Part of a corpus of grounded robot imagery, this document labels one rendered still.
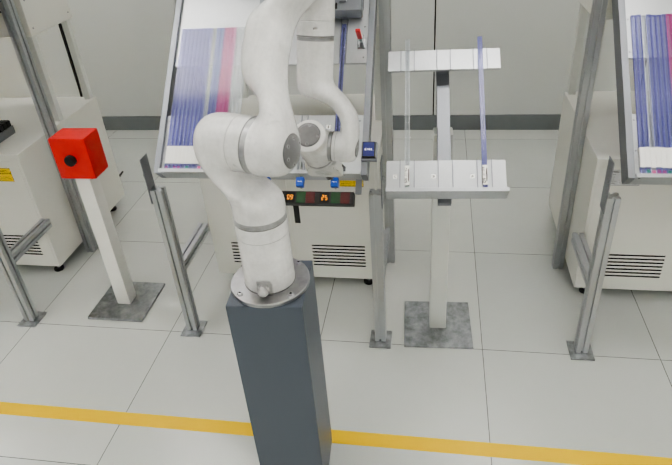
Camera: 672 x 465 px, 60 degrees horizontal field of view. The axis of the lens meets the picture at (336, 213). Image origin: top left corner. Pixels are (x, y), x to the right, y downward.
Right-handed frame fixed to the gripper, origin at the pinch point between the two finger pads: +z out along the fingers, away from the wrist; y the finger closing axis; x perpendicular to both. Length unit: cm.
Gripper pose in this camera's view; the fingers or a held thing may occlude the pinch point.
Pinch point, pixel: (329, 173)
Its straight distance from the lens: 172.7
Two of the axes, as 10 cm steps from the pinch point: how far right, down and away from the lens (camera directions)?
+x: 0.6, -9.7, 2.2
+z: 1.5, 2.3, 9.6
